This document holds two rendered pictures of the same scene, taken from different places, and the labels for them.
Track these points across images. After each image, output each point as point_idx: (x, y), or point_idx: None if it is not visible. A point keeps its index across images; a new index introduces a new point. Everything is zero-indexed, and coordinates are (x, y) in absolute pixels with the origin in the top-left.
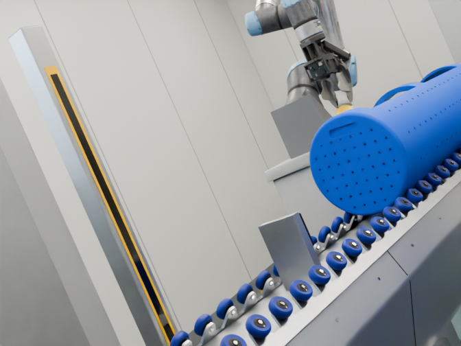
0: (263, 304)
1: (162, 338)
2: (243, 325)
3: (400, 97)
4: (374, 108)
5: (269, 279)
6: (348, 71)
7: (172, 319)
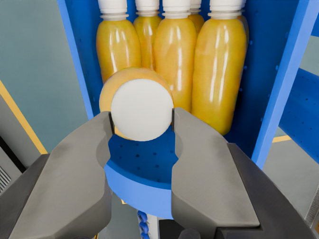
0: (150, 216)
1: (98, 237)
2: (157, 230)
3: (314, 11)
4: (258, 165)
5: (147, 215)
6: (287, 200)
7: (94, 236)
